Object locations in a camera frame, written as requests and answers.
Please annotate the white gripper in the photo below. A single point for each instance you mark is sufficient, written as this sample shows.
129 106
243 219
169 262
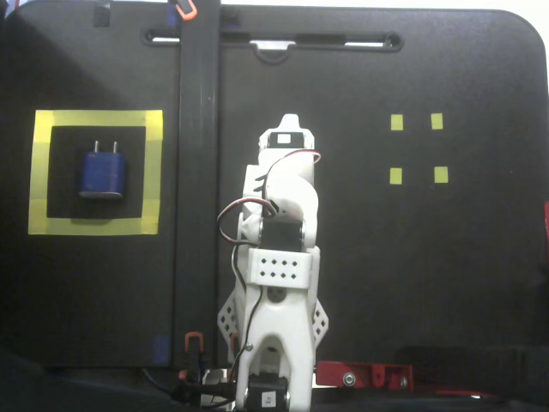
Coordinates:
286 138

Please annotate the blue and white charger plug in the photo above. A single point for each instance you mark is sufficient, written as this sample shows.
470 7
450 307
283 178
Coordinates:
103 173

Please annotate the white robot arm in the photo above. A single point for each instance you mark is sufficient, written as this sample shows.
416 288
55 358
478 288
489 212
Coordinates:
274 326

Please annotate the small yellow tape marker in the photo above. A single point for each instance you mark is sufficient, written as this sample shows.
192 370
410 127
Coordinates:
396 176
441 174
397 122
437 121

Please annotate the orange black spring clamp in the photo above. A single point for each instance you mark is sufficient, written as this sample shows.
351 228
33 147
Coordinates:
194 356
185 9
233 339

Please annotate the blue tape piece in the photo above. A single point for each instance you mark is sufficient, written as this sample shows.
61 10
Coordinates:
172 18
162 349

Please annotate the yellow tape square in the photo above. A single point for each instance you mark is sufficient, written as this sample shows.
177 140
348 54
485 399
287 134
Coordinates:
94 118

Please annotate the red screw clamp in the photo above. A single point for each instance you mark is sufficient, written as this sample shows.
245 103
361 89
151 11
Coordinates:
388 375

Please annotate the dark grey flat rail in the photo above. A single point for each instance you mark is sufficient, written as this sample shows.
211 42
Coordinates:
197 171

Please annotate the red triangular metal bracket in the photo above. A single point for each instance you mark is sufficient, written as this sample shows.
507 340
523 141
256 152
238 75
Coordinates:
330 373

